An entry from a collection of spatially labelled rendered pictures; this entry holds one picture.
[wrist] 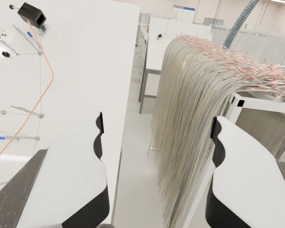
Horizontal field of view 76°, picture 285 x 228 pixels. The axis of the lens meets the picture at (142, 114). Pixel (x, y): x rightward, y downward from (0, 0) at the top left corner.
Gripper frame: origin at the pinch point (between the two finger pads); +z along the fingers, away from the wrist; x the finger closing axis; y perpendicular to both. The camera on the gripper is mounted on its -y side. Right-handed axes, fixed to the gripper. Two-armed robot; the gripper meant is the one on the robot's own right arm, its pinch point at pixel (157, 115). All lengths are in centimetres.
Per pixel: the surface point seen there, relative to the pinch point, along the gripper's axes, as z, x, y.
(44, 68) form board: 47, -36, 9
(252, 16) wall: 1191, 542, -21
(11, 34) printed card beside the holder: 53, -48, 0
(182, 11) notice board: 1148, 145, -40
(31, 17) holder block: 47, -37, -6
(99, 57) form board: 53, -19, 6
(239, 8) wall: 1182, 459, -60
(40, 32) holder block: 54, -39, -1
